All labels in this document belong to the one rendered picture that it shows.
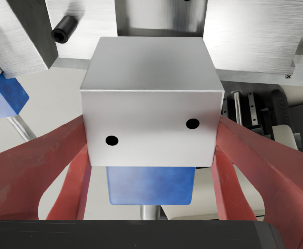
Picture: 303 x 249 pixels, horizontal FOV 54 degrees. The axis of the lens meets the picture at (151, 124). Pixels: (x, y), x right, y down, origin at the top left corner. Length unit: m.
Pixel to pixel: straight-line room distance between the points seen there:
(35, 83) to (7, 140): 0.52
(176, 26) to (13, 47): 0.14
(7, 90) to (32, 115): 1.37
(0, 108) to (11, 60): 0.05
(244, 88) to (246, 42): 0.80
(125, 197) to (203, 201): 0.33
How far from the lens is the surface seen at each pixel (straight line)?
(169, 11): 0.21
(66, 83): 1.44
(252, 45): 0.19
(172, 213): 0.51
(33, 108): 1.63
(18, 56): 0.28
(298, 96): 1.02
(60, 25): 0.19
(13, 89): 0.31
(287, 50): 0.20
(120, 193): 0.15
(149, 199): 0.16
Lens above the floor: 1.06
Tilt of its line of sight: 46 degrees down
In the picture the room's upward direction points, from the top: 168 degrees counter-clockwise
